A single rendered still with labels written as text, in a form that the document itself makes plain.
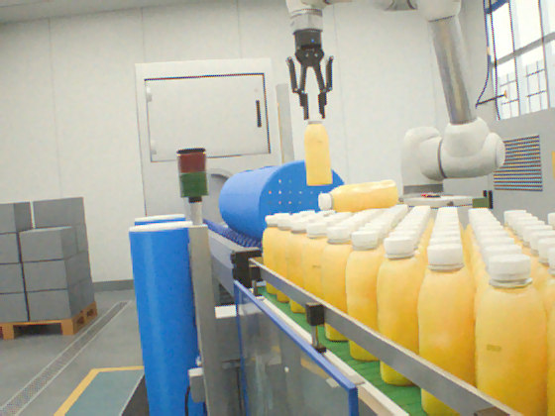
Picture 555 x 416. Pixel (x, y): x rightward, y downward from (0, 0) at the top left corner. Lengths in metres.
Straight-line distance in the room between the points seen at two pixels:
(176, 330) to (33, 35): 5.77
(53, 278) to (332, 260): 4.43
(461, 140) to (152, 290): 1.30
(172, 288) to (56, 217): 3.39
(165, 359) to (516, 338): 1.98
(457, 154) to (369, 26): 5.32
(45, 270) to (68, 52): 3.13
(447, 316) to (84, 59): 6.94
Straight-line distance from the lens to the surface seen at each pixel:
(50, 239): 5.24
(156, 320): 2.39
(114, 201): 7.16
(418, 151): 2.21
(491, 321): 0.55
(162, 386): 2.46
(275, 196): 1.71
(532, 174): 3.39
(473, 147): 2.11
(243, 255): 1.57
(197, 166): 1.20
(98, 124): 7.24
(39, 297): 5.35
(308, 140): 1.58
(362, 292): 0.87
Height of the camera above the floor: 1.18
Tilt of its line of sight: 3 degrees down
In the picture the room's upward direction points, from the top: 5 degrees counter-clockwise
